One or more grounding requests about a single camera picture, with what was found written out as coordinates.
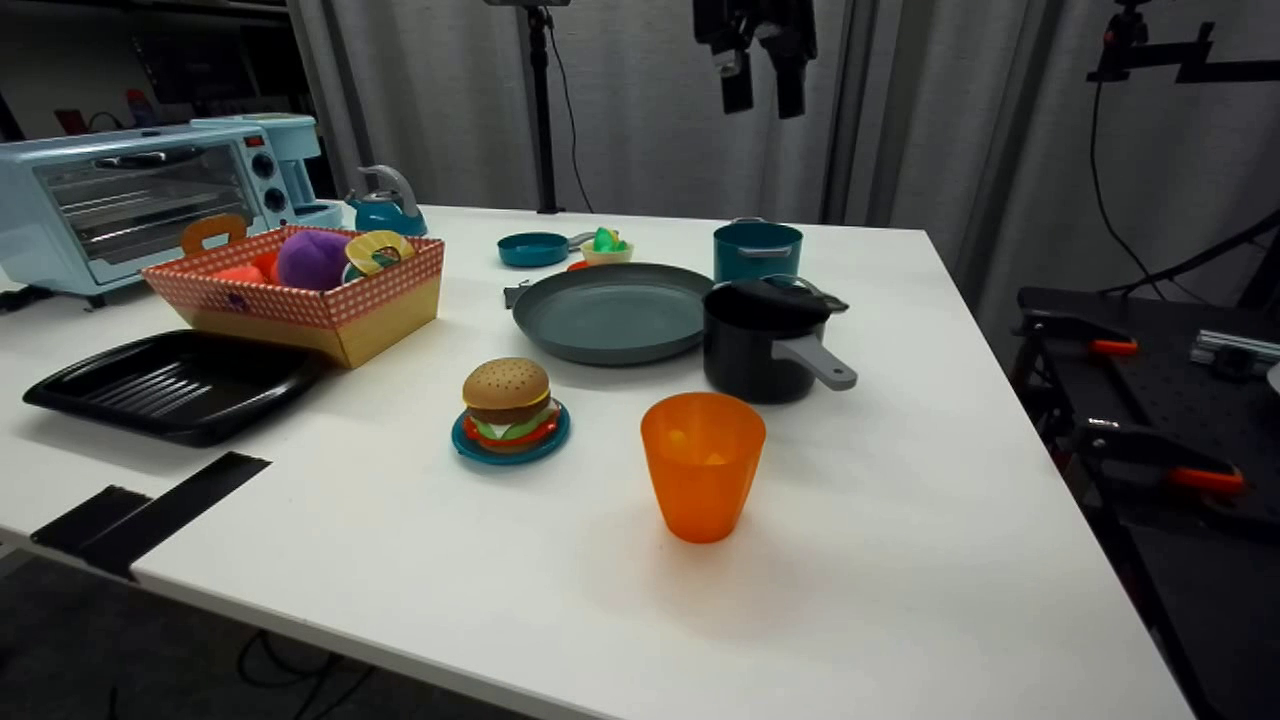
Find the black tape strip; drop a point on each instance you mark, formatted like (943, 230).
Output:
(162, 504)

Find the black tripod pole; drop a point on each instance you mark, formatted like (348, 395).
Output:
(540, 104)

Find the small teal plate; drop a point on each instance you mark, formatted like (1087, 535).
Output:
(552, 445)

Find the purple toy vegetable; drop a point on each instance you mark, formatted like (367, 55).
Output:
(309, 256)

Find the orange plastic cup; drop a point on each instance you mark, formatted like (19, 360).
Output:
(703, 465)

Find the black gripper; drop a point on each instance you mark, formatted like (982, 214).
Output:
(755, 22)

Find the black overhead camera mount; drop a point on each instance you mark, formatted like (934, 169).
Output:
(1163, 59)

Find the light blue toaster oven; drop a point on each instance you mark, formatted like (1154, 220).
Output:
(67, 227)

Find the grey device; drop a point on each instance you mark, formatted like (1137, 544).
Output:
(1234, 353)

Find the black side table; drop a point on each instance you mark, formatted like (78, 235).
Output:
(1200, 603)

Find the red and yellow cardboard basket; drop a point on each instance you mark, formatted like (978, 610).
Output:
(295, 320)

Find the teal cup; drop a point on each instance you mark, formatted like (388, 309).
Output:
(759, 253)

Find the large grey frying pan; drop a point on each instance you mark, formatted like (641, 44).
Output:
(613, 315)

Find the small blue frying pan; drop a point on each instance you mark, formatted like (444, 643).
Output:
(535, 249)

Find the toy burger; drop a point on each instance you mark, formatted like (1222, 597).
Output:
(506, 395)

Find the red toy food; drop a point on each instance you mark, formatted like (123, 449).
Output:
(245, 274)

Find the dark shelving unit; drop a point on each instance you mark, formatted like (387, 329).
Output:
(200, 55)

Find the small red plate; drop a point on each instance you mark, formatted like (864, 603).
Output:
(582, 267)

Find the black baking tray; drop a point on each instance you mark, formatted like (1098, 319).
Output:
(172, 385)

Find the teal toy kettle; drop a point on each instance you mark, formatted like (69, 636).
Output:
(388, 214)

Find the green and yellow toy food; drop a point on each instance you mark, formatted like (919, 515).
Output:
(607, 244)

